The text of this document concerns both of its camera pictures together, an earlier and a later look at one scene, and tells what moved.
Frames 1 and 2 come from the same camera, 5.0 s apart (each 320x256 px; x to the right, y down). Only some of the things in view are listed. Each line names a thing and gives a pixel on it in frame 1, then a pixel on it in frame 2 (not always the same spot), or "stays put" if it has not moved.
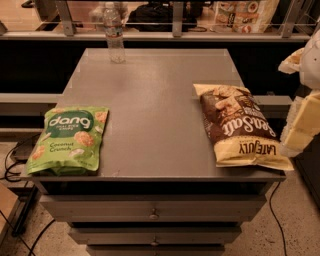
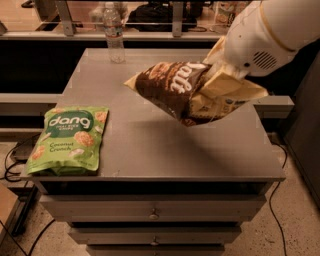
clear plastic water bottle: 113,20 stays put
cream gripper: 311,65 -> 252,42
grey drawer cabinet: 159,190 stays put
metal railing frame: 64,18 stays put
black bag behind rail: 163,13 stays put
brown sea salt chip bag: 239,133 -> 192,92
